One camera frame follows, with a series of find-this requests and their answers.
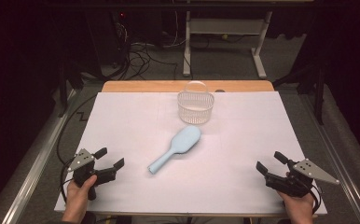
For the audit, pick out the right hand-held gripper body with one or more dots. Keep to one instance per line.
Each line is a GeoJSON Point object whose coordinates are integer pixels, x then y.
{"type": "Point", "coordinates": [308, 169]}

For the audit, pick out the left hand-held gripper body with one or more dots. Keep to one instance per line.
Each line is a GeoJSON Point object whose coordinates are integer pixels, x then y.
{"type": "Point", "coordinates": [81, 160]}

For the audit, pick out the light blue hairbrush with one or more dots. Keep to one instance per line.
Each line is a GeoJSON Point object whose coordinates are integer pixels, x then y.
{"type": "Point", "coordinates": [184, 140]}

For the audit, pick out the white plastic basket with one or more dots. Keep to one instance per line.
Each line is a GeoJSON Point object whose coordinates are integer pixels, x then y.
{"type": "Point", "coordinates": [196, 116]}

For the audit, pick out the person's right hand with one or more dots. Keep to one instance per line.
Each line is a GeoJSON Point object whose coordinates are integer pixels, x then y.
{"type": "Point", "coordinates": [299, 207]}

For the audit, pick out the person's left hand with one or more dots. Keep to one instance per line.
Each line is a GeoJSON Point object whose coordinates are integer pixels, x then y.
{"type": "Point", "coordinates": [77, 199]}

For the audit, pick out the white table sheet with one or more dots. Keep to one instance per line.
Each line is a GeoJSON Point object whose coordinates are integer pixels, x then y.
{"type": "Point", "coordinates": [168, 186]}

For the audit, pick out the black metal stand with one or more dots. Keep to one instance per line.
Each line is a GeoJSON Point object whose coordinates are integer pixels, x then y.
{"type": "Point", "coordinates": [63, 90]}
{"type": "Point", "coordinates": [319, 93]}

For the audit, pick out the black computer tower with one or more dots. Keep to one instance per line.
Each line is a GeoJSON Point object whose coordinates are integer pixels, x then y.
{"type": "Point", "coordinates": [106, 37]}

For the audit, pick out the small yellow object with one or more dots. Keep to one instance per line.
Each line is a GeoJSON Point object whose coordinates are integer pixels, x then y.
{"type": "Point", "coordinates": [225, 36]}

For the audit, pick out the aluminium floor rail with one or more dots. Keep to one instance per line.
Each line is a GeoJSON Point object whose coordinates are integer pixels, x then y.
{"type": "Point", "coordinates": [35, 168]}
{"type": "Point", "coordinates": [339, 161]}

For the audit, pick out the white metal desk frame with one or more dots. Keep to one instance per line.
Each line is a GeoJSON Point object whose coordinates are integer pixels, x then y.
{"type": "Point", "coordinates": [224, 26]}

